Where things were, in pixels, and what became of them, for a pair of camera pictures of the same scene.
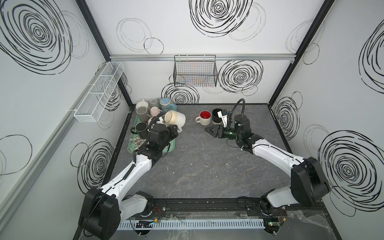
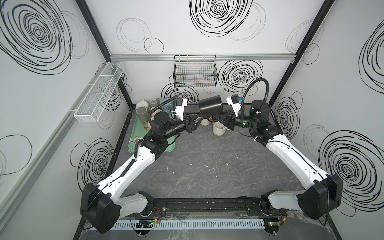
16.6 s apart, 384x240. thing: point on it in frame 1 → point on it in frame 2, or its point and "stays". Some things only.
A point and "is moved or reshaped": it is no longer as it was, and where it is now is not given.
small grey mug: (154, 102) stays
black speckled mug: (141, 128) → (211, 106)
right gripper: (220, 132) → (232, 120)
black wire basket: (197, 71) stays
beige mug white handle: (173, 117) is moved or reshaped
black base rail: (243, 205) stays
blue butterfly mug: (166, 105) stays
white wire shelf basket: (90, 109) stays
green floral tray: (135, 142) stays
